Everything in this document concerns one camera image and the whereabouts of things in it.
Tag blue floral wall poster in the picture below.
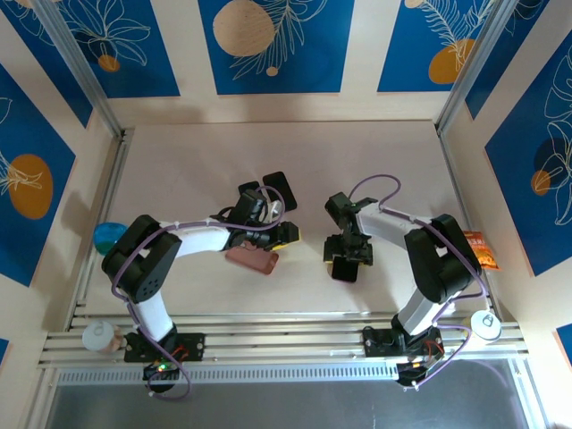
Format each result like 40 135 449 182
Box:
0 64 77 288
0 0 94 130
198 0 357 96
57 0 181 99
484 42 572 278
464 0 572 121
377 0 498 94

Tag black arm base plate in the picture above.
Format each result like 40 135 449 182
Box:
123 332 206 363
362 328 446 358

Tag aluminium corner post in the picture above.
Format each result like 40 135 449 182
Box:
30 0 126 138
434 0 516 133

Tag aluminium frame rails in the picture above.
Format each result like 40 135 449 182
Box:
38 311 525 370

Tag white lidded can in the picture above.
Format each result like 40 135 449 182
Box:
82 319 126 357
462 309 504 345

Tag black phone case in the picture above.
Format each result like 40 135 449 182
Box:
261 170 299 212

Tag aluminium side rail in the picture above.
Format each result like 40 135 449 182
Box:
434 126 501 316
64 126 136 332

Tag grey slotted cable duct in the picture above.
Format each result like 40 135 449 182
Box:
55 360 522 386

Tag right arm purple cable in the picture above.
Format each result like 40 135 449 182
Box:
347 174 486 391

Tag orange snack bag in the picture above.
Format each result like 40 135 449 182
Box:
462 230 501 272

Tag pink phone case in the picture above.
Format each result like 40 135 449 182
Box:
224 247 281 277

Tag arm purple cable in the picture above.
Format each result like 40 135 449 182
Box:
347 174 486 391
110 185 283 400

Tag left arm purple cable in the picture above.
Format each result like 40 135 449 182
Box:
110 185 283 400

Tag black controller board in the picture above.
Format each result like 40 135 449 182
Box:
395 360 433 389
141 360 183 384

